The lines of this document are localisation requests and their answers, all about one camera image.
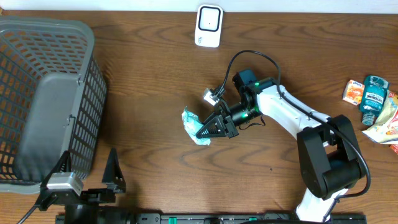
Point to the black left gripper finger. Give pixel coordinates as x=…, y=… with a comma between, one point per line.
x=113, y=177
x=63, y=165

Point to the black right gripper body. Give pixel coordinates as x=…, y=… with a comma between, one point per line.
x=239, y=114

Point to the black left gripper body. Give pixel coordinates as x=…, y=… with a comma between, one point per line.
x=94, y=198

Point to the light blue tissue pack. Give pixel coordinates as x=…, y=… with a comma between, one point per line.
x=192, y=125

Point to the small orange snack pack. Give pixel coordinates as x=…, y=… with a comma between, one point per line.
x=353, y=92

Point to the blue mouthwash bottle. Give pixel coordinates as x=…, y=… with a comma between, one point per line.
x=374, y=95

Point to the red chocolate bar wrapper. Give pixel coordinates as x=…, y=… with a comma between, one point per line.
x=394, y=148

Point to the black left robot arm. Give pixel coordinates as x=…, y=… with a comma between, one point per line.
x=93, y=211

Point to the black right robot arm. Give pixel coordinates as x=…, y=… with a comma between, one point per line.
x=329, y=156

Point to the white barcode scanner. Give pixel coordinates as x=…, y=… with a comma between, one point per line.
x=208, y=26

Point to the grey plastic shopping basket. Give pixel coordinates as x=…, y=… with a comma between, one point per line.
x=52, y=99

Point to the black mounting rail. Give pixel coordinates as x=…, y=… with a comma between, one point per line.
x=156, y=218

